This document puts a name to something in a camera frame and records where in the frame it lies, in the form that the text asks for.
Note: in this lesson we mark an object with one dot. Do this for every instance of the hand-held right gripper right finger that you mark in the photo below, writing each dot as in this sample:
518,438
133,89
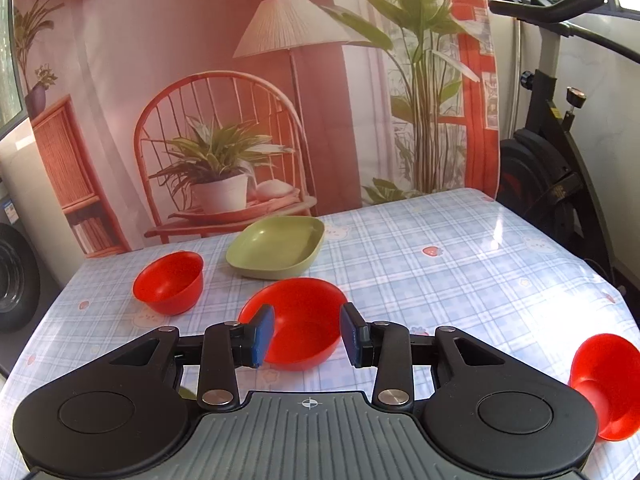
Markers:
350,335

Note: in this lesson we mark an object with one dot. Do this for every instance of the green plate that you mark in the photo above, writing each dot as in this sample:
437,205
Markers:
272,247

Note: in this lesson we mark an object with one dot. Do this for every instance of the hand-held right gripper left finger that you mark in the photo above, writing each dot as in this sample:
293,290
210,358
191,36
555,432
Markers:
264,335

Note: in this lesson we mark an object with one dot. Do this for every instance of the window with grille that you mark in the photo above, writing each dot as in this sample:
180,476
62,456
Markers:
10,60

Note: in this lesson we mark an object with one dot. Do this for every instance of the printed room backdrop cloth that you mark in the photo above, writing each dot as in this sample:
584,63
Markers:
225,85

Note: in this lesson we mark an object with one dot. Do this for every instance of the blue plaid tablecloth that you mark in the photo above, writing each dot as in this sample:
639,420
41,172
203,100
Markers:
450,260

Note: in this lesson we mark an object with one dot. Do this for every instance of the large red bowl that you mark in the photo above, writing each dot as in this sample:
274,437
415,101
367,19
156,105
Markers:
305,320

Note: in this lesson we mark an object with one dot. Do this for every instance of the small red bowl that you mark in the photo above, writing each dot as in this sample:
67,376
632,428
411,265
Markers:
167,282

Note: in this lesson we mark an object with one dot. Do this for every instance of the white washing machine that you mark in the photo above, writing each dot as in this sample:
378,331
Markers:
25,200

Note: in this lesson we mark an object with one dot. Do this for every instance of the black exercise bike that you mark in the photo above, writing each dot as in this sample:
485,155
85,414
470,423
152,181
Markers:
545,160

